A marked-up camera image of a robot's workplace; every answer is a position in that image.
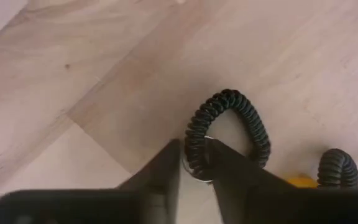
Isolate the orange spring keychain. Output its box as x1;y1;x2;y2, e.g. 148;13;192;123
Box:
286;175;319;190

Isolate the black spring keychain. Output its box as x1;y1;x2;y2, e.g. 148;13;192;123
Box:
183;88;272;184
316;148;358;190

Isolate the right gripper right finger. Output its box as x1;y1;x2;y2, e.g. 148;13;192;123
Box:
205;138;358;224

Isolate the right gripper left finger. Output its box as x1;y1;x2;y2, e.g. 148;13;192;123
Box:
0;138;182;224

